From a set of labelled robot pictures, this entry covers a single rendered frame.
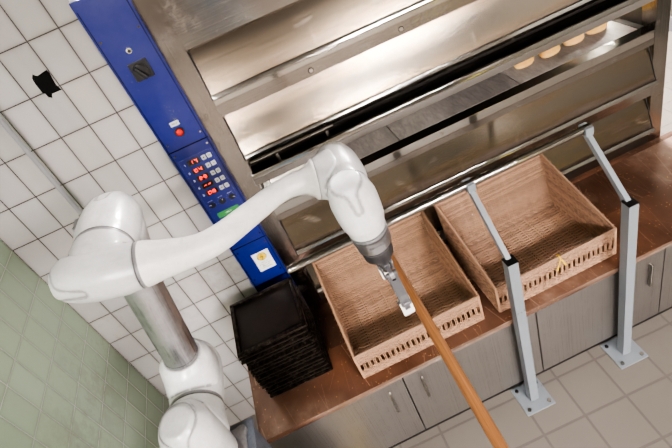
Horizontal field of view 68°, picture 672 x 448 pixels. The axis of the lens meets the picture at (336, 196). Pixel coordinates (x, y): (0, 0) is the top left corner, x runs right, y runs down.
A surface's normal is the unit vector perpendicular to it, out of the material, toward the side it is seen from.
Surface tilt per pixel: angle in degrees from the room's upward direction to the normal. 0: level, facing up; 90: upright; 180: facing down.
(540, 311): 90
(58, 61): 90
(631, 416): 0
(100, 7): 90
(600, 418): 0
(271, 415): 0
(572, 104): 70
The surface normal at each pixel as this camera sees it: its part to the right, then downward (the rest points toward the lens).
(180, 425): -0.30, -0.69
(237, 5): 0.29, 0.52
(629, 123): 0.16, 0.23
